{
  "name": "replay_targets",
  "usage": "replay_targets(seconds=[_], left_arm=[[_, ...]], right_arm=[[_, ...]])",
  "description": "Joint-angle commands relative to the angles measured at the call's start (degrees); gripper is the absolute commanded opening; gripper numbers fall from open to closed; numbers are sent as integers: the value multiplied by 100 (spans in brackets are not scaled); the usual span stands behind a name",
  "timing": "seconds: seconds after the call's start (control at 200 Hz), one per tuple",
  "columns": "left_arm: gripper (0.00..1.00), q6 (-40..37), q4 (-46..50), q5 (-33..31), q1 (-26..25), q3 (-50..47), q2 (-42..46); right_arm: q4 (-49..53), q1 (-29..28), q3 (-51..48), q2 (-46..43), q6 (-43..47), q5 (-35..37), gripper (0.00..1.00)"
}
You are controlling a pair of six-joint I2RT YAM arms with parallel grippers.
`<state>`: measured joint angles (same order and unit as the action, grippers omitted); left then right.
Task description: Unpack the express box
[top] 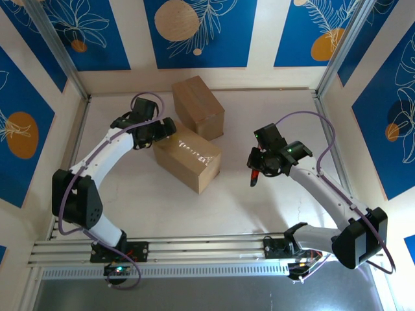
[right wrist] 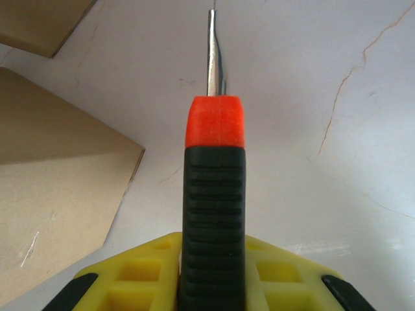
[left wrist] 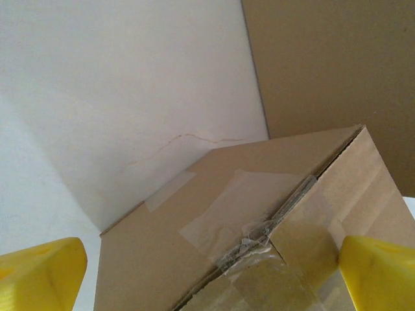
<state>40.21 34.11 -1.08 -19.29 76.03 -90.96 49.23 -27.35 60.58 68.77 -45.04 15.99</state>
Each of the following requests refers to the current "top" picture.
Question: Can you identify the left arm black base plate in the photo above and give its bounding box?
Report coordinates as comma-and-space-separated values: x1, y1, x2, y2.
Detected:
89, 240, 150, 264

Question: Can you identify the brown taped cardboard box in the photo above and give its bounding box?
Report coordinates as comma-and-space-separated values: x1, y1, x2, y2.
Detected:
171, 75, 226, 142
152, 121, 223, 195

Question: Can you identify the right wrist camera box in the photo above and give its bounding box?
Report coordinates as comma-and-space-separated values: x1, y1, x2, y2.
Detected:
254, 123, 287, 150

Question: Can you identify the grey glossy panel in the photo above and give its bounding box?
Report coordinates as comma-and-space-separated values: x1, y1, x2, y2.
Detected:
32, 260, 398, 311

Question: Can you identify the orange black utility knife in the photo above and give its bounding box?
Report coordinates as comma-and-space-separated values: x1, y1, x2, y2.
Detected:
248, 146, 264, 188

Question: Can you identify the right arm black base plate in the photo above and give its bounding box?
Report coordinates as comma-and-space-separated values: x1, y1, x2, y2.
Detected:
263, 235, 324, 260

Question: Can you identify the aluminium corner post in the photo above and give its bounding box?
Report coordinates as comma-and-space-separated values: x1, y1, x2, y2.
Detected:
316, 0, 374, 98
24, 0, 92, 100

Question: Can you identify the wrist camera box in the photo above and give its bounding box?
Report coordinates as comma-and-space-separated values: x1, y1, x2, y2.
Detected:
254, 123, 287, 150
131, 97, 157, 122

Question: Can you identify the slotted grey cable duct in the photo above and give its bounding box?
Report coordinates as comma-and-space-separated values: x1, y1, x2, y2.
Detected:
40, 261, 385, 280

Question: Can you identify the aluminium side rail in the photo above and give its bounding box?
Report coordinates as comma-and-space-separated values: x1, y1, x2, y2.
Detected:
313, 91, 366, 233
47, 95, 92, 241

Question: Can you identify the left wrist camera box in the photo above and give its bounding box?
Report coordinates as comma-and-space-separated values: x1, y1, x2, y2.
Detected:
131, 97, 157, 122

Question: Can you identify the aluminium rail frame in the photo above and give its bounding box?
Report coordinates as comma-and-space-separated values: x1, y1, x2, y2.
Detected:
27, 230, 385, 268

